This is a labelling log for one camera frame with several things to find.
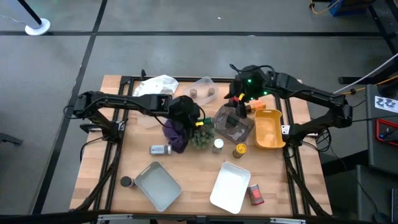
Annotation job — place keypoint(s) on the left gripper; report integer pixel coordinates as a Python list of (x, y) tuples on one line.
[(185, 110)]

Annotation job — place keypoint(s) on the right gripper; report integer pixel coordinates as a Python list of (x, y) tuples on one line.
[(253, 87)]

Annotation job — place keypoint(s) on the green spice tin black lid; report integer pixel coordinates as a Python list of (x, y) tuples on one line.
[(209, 120), (232, 120)]

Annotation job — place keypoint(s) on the cork-stoppered glass spice jar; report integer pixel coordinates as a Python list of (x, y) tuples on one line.
[(211, 91), (193, 92)]

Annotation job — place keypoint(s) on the spice jar yellow lid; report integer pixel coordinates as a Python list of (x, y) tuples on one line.
[(240, 150)]

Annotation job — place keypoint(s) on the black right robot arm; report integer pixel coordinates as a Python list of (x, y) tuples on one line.
[(311, 93)]

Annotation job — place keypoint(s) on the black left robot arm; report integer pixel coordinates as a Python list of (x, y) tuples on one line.
[(124, 101)]

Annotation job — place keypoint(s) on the orange spice bottle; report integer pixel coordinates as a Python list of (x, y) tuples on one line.
[(256, 107)]

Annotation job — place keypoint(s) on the smoky translucent plastic bin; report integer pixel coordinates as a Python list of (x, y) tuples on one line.
[(239, 133)]

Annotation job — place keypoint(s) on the purple cloth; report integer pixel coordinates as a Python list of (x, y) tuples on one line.
[(175, 137)]

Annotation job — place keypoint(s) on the clear translucent plastic bin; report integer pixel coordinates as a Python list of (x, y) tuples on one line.
[(202, 83)]

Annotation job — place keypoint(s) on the artificial succulent plant in pot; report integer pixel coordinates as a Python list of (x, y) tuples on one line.
[(202, 137)]

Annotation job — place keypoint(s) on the yellow plastic bin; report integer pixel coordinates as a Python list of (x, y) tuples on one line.
[(268, 130)]

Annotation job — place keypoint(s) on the white plastic bag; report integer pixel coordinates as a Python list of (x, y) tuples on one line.
[(155, 84)]

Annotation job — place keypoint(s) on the glass spice jar white cap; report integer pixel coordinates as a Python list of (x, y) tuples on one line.
[(159, 149)]

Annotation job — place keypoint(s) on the white plastic bin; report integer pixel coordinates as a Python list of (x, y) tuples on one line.
[(230, 188)]

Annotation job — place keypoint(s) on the grey plastic bin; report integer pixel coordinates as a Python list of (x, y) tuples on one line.
[(158, 186)]

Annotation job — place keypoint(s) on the smoked paprika tin red lid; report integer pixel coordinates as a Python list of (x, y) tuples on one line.
[(255, 194)]

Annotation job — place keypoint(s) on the spice jar dark lid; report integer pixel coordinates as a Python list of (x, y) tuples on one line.
[(126, 181)]

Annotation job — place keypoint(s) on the overhead rig bar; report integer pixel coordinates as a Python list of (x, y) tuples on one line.
[(199, 219)]

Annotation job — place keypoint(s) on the red-framed device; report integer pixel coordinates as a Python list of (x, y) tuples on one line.
[(377, 130)]

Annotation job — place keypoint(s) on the white sticker black print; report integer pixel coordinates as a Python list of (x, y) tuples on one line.
[(385, 104)]

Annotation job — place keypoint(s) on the grey cabinet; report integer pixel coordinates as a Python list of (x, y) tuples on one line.
[(382, 152)]

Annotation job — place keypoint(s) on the blue box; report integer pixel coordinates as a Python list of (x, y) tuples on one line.
[(348, 6)]

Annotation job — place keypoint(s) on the white round pole base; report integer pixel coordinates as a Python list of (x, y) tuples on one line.
[(38, 28)]

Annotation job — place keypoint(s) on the black pole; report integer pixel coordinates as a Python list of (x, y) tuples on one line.
[(29, 12)]

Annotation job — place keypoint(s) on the black table frame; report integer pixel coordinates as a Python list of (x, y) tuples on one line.
[(291, 183)]

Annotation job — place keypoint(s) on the black desk frame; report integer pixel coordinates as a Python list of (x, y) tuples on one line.
[(384, 28)]

